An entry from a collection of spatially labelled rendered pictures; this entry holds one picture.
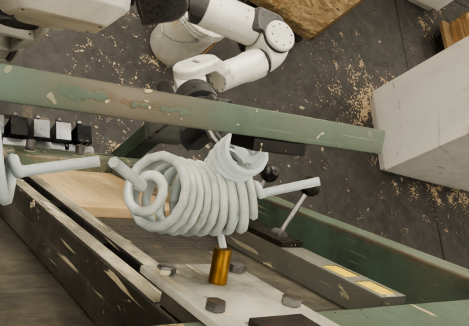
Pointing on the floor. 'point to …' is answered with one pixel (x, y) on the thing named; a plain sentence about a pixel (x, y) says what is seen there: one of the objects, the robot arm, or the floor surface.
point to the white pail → (181, 40)
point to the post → (135, 146)
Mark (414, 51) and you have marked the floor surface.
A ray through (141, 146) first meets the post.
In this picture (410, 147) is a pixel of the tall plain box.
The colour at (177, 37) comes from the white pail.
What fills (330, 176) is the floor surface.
